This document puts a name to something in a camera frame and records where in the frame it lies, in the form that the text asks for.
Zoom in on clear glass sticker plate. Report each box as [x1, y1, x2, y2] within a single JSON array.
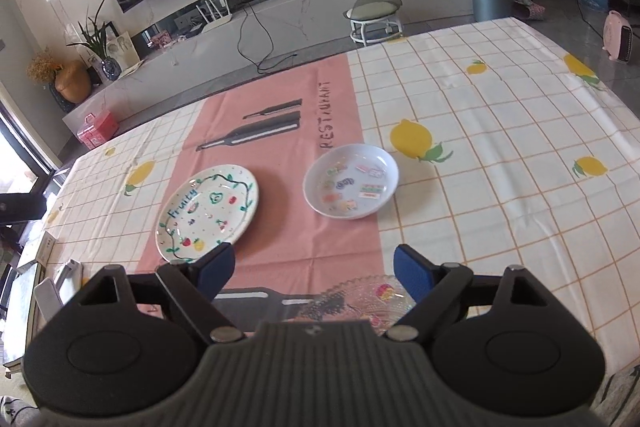
[[296, 275, 414, 329]]

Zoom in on white fruity painted plate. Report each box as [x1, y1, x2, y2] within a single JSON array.
[[155, 165, 259, 262]]

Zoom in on small white sticker dish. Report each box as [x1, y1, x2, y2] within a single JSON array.
[[303, 143, 399, 220]]

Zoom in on checked lemon tablecloth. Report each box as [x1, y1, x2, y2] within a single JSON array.
[[46, 18, 639, 372]]

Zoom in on red box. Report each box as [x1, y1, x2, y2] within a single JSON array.
[[76, 110, 119, 150]]

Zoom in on orange vase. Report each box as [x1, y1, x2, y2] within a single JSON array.
[[54, 60, 92, 104]]

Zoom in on white round stool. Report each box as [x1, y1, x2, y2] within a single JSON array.
[[343, 0, 404, 46]]

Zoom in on white tv cabinet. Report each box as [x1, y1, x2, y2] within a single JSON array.
[[63, 0, 472, 132]]

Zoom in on pink space heater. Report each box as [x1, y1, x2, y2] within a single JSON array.
[[602, 10, 634, 63]]

